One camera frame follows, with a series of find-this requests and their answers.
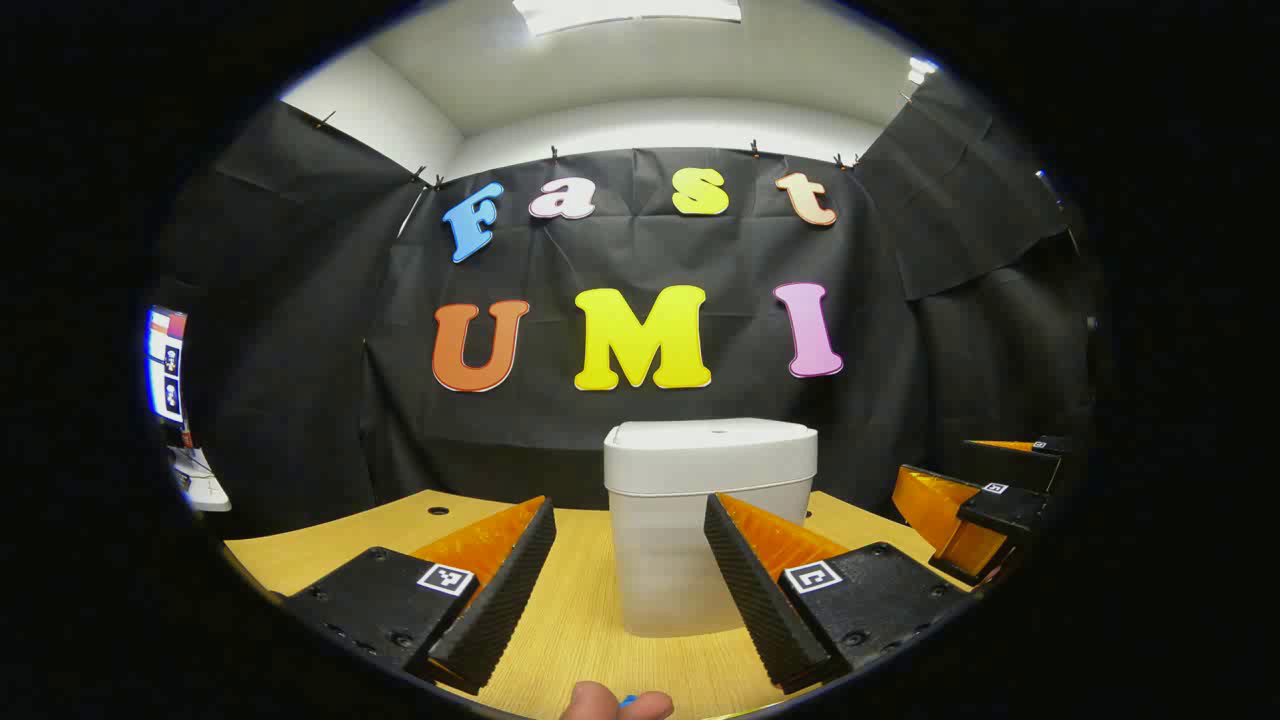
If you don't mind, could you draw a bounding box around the wooden desktop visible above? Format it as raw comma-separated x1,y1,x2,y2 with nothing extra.
222,488,986,720

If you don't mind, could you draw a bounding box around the black backdrop cloth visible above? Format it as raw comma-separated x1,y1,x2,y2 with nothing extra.
155,70,1101,541

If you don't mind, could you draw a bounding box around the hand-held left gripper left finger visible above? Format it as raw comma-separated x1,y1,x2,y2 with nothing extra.
283,495,557,694

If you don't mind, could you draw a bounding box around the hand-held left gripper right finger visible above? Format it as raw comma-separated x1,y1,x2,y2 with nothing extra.
705,492,973,693

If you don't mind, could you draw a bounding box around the white desktop garbage bin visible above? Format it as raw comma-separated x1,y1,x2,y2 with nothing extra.
603,418,819,638

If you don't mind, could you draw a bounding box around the white side table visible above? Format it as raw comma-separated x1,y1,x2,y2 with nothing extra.
168,445,232,513

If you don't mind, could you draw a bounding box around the computer monitor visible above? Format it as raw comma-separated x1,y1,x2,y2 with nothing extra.
145,305,191,426

